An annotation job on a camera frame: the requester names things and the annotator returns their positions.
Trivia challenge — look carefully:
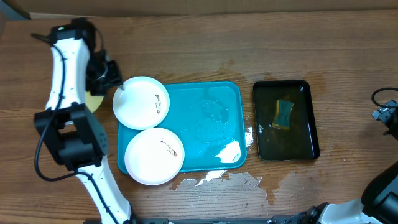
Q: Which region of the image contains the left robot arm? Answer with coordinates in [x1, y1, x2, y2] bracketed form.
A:
[31, 17, 140, 223]

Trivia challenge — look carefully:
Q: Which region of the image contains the green yellow sponge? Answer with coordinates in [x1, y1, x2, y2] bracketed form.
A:
[271, 99, 294, 130]

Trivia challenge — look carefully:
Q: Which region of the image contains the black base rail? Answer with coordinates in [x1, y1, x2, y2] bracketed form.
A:
[83, 215, 312, 224]

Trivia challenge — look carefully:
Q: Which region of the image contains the yellow green rimmed plate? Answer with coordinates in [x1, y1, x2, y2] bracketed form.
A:
[85, 91, 104, 113]

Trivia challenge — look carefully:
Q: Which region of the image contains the white plate upper left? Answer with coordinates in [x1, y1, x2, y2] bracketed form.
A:
[113, 76, 170, 130]

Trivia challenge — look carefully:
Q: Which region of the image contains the white plate lower left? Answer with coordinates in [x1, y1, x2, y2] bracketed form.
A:
[124, 128, 185, 185]

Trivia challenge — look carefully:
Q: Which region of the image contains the white plate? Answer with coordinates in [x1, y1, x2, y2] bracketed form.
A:
[124, 128, 185, 185]
[113, 76, 170, 130]

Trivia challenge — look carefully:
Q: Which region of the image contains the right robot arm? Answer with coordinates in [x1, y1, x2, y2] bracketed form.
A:
[285, 163, 397, 223]

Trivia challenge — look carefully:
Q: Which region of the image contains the black water tray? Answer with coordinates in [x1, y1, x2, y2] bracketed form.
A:
[253, 80, 320, 161]

